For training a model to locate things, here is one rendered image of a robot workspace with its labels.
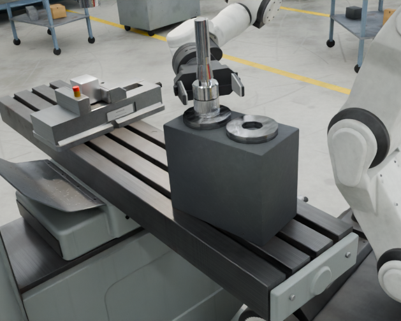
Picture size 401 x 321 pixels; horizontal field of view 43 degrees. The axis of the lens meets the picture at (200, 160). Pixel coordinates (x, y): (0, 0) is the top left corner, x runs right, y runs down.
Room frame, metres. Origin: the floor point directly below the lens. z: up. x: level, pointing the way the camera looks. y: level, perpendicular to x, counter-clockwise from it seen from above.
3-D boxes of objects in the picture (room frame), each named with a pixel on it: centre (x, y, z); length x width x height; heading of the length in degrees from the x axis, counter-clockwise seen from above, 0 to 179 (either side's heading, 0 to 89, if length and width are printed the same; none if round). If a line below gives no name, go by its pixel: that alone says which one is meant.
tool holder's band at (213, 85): (0.85, -0.02, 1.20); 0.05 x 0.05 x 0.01
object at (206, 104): (0.85, -0.02, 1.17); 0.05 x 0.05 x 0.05
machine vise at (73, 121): (1.30, 0.27, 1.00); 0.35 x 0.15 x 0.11; 130
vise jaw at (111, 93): (1.31, 0.25, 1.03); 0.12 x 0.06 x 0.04; 40
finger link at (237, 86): (0.90, -0.09, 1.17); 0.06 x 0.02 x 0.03; 10
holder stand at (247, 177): (0.82, -0.06, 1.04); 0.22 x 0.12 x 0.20; 48
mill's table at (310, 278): (1.14, 0.18, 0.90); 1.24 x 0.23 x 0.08; 38
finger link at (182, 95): (0.88, 0.03, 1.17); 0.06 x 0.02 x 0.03; 10
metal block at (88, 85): (1.28, 0.29, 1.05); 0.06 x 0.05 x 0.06; 40
